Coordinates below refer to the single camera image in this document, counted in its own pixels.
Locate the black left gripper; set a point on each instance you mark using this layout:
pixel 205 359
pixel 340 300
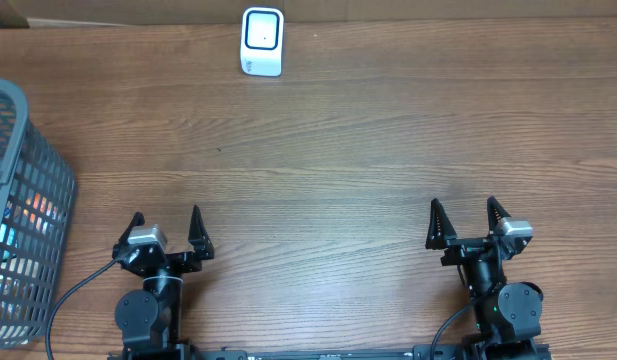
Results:
pixel 203 245

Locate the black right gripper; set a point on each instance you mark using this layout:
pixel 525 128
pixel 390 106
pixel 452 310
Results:
pixel 440 236

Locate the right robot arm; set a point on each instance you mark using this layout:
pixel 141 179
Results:
pixel 507 314

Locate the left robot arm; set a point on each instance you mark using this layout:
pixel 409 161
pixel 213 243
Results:
pixel 150 317

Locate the white barcode scanner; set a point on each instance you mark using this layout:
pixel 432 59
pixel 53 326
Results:
pixel 261 45

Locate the grey plastic mesh basket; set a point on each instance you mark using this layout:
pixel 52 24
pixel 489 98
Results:
pixel 38 192

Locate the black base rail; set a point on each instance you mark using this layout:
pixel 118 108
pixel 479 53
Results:
pixel 418 352

